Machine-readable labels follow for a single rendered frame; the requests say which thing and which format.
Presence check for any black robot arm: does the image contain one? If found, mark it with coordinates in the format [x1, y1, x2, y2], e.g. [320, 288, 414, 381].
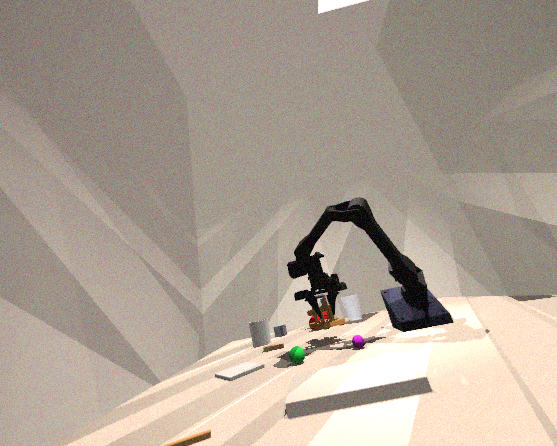
[287, 197, 430, 306]

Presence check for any white plastic cup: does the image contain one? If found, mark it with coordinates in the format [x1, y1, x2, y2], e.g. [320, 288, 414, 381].
[340, 294, 362, 321]

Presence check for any purple ball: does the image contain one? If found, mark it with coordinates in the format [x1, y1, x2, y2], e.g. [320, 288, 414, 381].
[352, 335, 365, 349]

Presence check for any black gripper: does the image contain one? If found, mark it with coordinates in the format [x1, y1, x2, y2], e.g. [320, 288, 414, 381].
[294, 270, 347, 318]

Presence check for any red plastic cup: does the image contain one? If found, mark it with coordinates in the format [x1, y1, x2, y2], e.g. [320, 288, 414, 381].
[309, 311, 328, 330]

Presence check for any green ball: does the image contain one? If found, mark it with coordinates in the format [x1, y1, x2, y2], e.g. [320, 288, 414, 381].
[289, 346, 305, 364]

